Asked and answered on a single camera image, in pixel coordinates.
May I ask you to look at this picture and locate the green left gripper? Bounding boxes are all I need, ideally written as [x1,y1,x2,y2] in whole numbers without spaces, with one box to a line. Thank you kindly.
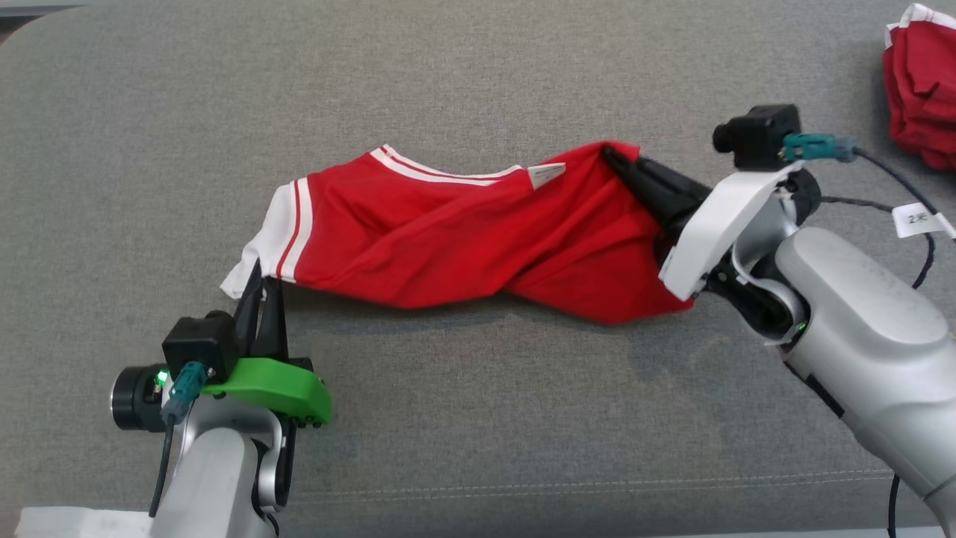
[202,258,334,429]

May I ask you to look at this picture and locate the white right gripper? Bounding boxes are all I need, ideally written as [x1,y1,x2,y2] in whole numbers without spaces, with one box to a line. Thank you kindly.
[601,146,804,302]

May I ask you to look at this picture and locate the red and white basketball jersey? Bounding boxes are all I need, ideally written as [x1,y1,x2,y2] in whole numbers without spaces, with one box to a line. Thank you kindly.
[220,140,695,326]

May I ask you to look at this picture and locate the red basketball shorts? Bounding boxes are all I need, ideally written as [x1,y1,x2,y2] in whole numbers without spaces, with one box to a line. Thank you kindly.
[881,2,956,173]

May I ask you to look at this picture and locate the grey fabric sofa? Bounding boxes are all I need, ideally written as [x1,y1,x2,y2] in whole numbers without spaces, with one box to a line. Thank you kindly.
[0,0,956,538]

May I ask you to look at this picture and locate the left camera cable teal connector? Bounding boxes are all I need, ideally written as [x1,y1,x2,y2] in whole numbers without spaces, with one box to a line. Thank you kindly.
[148,361,208,518]

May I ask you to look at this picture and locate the camera cable teal connector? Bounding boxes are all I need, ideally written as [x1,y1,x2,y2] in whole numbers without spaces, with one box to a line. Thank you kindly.
[783,133,956,240]
[148,361,208,518]

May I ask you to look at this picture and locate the right camera cable teal connector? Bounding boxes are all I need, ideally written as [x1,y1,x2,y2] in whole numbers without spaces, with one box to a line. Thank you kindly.
[783,133,956,240]

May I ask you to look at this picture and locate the white right cable label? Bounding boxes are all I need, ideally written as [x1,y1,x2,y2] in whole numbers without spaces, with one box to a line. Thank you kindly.
[893,202,956,241]

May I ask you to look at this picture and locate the white cable label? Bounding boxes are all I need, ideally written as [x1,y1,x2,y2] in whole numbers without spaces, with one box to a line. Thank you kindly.
[15,507,154,538]
[893,202,956,241]

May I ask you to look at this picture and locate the white left cable label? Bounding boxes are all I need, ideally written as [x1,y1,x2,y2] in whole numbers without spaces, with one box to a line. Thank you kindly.
[15,507,154,538]

